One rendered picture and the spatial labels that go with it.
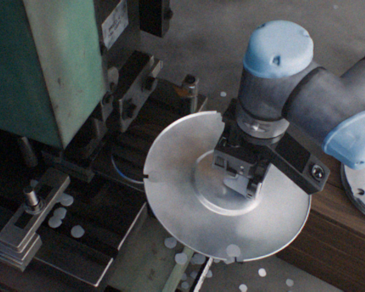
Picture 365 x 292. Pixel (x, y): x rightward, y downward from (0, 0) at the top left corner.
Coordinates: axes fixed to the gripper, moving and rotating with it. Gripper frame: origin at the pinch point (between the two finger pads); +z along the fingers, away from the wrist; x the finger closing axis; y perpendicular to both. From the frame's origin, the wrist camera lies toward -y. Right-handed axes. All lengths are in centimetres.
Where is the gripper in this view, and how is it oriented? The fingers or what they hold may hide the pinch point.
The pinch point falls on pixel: (255, 194)
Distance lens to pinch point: 93.7
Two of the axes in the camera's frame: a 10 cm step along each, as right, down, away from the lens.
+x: -4.2, 7.4, -5.2
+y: -9.1, -3.8, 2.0
